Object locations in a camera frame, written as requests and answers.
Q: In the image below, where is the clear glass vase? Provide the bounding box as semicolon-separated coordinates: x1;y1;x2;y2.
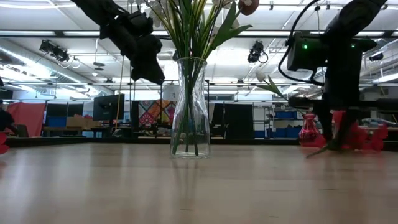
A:
170;57;211;159

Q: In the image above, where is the blue storage bin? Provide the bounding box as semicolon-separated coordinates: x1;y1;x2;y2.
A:
273;127;302;138
275;111;302;121

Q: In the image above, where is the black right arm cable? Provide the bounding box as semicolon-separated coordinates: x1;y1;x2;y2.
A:
278;0;326;87

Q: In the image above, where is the black upright panel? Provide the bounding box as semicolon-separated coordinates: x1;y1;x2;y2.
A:
223;103;254;139

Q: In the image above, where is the dark red tulip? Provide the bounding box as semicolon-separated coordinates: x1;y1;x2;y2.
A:
201;0;260;60

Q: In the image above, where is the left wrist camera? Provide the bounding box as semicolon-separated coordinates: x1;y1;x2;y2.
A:
123;11;154;37

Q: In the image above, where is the red cloth partition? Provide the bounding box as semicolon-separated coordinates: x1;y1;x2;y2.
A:
7;102;47;138

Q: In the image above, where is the yellow hanging cable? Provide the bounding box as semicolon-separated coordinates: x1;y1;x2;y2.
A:
114;55;125;131

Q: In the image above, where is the colourful patchwork quilt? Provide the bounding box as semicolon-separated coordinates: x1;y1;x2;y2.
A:
138;99;177;127

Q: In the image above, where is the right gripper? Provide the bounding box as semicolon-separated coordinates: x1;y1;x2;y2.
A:
288;73;386;149

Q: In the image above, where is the black monitor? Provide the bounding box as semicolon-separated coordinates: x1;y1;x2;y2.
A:
93;94;125;122

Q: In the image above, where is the red glass vase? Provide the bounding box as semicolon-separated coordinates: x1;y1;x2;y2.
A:
298;113;326;147

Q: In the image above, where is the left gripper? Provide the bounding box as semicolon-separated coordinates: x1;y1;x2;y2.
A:
99;18;165;85

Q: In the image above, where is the white tulip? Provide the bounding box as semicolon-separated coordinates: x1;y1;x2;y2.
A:
255;70;307;116

